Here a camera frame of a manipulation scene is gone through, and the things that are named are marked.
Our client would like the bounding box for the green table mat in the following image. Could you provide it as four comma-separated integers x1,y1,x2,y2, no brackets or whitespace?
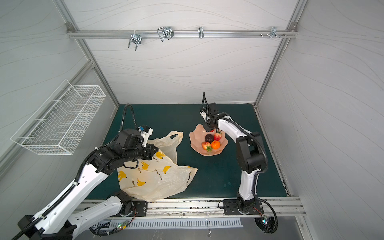
86,104,287,199

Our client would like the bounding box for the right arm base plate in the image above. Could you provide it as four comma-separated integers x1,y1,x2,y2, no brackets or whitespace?
218,198,264,216

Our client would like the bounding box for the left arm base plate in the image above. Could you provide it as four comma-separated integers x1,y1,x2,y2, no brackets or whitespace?
118,200,148,217

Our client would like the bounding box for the metal ring clamp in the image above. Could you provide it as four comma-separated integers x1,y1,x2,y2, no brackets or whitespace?
198,27,204,39

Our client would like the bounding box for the orange tangerine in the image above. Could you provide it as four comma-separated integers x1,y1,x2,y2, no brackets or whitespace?
211,141,221,150

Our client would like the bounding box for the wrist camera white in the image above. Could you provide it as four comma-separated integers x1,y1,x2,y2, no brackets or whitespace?
138,126,153,147
200,110,208,122

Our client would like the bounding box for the pink wavy fruit plate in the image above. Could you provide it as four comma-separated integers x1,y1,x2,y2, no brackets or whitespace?
189,124,228,156

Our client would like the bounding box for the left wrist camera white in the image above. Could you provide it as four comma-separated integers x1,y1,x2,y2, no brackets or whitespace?
138,126,153,147

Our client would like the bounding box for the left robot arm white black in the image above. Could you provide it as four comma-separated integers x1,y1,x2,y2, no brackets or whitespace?
13,125,159,240

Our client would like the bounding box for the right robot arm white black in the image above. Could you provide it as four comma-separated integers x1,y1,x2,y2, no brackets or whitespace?
200,93,269,214

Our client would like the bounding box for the dark purple plum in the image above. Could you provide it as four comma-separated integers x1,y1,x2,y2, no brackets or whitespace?
205,134,215,143

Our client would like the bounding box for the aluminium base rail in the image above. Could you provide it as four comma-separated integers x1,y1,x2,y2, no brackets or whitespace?
59,196,307,221

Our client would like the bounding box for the white wire basket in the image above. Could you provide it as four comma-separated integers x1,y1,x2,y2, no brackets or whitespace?
11,80,106,156

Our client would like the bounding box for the metal bracket clamp right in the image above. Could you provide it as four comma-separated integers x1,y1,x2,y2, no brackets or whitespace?
260,27,287,39

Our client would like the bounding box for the red apple right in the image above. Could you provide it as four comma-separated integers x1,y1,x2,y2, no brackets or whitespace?
214,129,223,141

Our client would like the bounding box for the metal hook clamp middle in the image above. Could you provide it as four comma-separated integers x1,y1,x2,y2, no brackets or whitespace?
157,26,175,42

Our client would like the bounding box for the red strawberry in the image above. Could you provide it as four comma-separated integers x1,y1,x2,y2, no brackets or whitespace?
202,142,213,152

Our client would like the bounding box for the right base cable coil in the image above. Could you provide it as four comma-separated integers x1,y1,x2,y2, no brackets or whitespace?
254,197,279,234

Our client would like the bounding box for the left base cable bundle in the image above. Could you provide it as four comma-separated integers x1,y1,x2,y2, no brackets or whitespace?
88,209,137,237

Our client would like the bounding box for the cream banana print plastic bag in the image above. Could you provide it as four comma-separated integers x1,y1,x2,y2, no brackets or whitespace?
118,131,198,202

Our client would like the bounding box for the metal hook clamp left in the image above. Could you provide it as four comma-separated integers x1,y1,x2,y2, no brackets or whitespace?
128,33,142,51

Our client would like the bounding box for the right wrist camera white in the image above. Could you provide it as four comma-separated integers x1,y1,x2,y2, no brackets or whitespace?
200,110,208,122

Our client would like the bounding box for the metal hook clamp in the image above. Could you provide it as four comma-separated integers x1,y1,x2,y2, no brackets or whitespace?
128,33,142,51
157,26,175,42

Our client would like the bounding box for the aluminium crossbar rail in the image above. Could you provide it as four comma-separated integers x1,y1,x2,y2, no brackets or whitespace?
67,29,298,39

